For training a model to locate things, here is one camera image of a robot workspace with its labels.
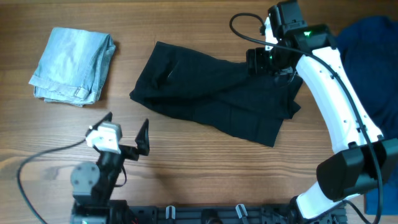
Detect dark blue garment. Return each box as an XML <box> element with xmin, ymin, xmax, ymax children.
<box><xmin>335</xmin><ymin>15</ymin><xmax>398</xmax><ymax>216</ymax></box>

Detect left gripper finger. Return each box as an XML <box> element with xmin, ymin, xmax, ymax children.
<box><xmin>85</xmin><ymin>112</ymin><xmax>113</xmax><ymax>136</ymax></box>
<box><xmin>135</xmin><ymin>119</ymin><xmax>150</xmax><ymax>156</ymax></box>

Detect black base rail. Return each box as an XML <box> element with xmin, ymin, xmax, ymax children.
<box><xmin>70</xmin><ymin>203</ymin><xmax>348</xmax><ymax>224</ymax></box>

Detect black shorts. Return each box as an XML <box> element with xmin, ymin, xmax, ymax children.
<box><xmin>130</xmin><ymin>42</ymin><xmax>303</xmax><ymax>147</ymax></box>

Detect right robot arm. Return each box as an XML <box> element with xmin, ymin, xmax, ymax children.
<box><xmin>250</xmin><ymin>1</ymin><xmax>397</xmax><ymax>223</ymax></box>

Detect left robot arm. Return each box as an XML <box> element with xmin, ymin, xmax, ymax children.
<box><xmin>70</xmin><ymin>113</ymin><xmax>150</xmax><ymax>224</ymax></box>

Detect folded light blue jeans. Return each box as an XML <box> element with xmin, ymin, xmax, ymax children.
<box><xmin>29</xmin><ymin>27</ymin><xmax>116</xmax><ymax>107</ymax></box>

